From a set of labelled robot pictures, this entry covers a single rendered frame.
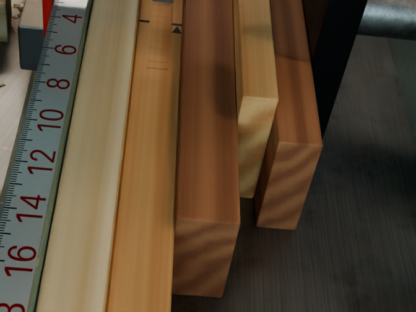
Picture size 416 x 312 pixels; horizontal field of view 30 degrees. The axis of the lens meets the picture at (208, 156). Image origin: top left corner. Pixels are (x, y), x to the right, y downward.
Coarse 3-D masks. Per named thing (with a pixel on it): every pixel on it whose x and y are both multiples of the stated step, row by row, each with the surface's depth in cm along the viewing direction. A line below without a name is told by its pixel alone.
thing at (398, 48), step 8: (392, 40) 42; (400, 40) 40; (408, 40) 39; (392, 48) 41; (400, 48) 40; (408, 48) 39; (392, 56) 41; (400, 56) 40; (408, 56) 39; (400, 64) 40; (408, 64) 39; (400, 72) 40; (408, 72) 39; (400, 80) 40; (408, 80) 39; (408, 88) 38; (408, 96) 38; (408, 104) 38; (408, 112) 38
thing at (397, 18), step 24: (312, 0) 33; (336, 0) 30; (360, 0) 30; (384, 0) 34; (408, 0) 34; (312, 24) 33; (336, 24) 30; (360, 24) 34; (384, 24) 34; (408, 24) 34; (312, 48) 32; (336, 48) 31; (336, 72) 32; (336, 96) 33
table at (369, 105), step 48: (384, 48) 42; (384, 96) 39; (336, 144) 36; (384, 144) 36; (336, 192) 34; (384, 192) 34; (240, 240) 31; (288, 240) 32; (336, 240) 32; (384, 240) 32; (240, 288) 30; (288, 288) 30; (336, 288) 30; (384, 288) 31
